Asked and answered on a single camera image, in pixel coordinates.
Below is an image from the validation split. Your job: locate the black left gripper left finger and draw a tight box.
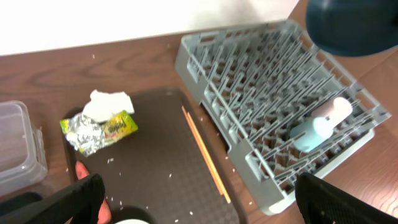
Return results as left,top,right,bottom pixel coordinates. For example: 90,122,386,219
0,173,106,224

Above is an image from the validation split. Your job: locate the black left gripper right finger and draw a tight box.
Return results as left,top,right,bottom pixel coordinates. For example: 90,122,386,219
295,172,397,224

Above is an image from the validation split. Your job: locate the light blue plastic cup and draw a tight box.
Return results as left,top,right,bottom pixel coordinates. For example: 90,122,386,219
289,117,333,153

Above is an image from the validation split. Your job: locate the pink plastic cup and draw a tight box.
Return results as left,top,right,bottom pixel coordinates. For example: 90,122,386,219
311,97,353,126

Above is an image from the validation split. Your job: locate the dark blue plate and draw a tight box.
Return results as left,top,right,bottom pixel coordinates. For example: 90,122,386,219
305,0,397,57

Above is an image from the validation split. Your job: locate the grey dishwasher rack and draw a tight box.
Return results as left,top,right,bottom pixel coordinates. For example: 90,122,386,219
175,20,390,215

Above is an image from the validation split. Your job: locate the orange carrot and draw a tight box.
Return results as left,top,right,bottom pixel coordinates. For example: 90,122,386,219
73,161,112,224

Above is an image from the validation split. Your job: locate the light blue rice bowl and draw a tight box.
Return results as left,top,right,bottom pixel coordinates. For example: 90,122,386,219
115,219,149,224

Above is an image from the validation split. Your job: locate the black tray bin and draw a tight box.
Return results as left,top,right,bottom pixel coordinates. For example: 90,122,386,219
0,192,43,216

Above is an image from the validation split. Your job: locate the crumpled aluminium foil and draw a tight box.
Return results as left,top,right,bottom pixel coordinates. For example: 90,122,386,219
60,113,106,157

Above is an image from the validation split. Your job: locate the clear plastic bin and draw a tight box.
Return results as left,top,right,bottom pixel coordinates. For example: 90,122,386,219
1,101,48,196

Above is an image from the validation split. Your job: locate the yellow green snack wrapper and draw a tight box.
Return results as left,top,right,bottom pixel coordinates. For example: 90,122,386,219
59,110,139,150

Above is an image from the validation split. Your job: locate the brown serving tray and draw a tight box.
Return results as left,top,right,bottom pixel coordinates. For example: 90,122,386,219
64,88,247,224

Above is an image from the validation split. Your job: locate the crumpled white tissue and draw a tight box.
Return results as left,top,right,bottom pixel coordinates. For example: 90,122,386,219
81,90,134,123

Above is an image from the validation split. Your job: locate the left wooden chopstick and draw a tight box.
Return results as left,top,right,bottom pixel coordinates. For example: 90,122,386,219
181,105,225,196

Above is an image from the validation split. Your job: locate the wooden chopstick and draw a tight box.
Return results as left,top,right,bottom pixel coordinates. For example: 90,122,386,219
181,105,225,196
185,111,232,205

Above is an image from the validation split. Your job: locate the right wooden chopstick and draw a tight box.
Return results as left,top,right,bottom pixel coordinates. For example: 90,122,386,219
185,111,232,205

